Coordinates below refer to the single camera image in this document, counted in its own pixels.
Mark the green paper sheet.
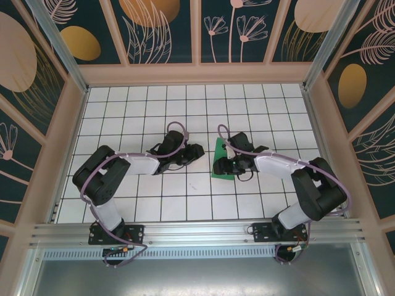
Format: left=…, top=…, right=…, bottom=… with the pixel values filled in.
left=210, top=137, right=236, bottom=181

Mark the grey metal sheet panel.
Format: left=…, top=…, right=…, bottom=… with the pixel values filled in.
left=29, top=258, right=370, bottom=296

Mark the purple camera cable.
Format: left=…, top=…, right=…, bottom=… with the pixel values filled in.
left=80, top=121, right=189, bottom=269
left=217, top=123, right=354, bottom=266

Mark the aluminium mounting rail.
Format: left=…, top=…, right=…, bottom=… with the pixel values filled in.
left=30, top=218, right=368, bottom=248

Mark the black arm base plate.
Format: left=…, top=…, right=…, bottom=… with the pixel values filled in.
left=88, top=224, right=146, bottom=246
left=252, top=221, right=310, bottom=243

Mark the aluminium side rail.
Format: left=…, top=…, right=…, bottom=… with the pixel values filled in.
left=299, top=84, right=349, bottom=220
left=46, top=87, right=91, bottom=224

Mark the slotted grey cable duct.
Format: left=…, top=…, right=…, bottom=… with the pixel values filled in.
left=42, top=245, right=278, bottom=260

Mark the aluminium corner post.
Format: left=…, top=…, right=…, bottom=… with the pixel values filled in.
left=24, top=0, right=90, bottom=95
left=303, top=0, right=361, bottom=92

